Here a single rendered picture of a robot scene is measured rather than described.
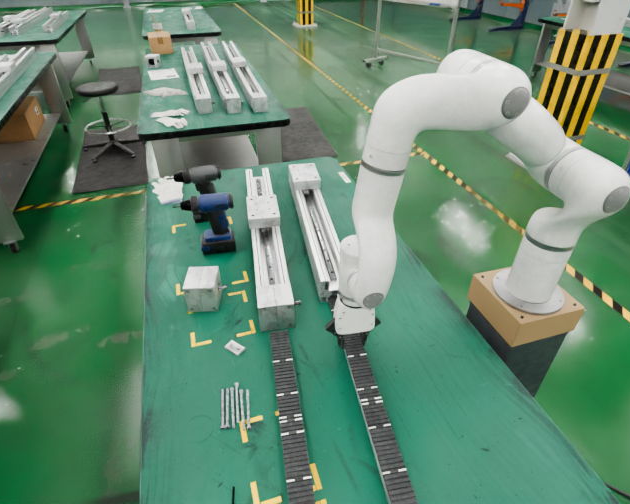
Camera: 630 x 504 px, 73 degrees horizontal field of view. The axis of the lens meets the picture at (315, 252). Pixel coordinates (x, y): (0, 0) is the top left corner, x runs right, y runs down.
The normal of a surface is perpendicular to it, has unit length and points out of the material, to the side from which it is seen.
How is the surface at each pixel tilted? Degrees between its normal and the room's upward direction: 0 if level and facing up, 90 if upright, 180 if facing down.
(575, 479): 0
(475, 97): 82
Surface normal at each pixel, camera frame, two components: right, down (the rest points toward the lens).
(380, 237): 0.26, -0.21
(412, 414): 0.00, -0.80
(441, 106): -0.25, 0.57
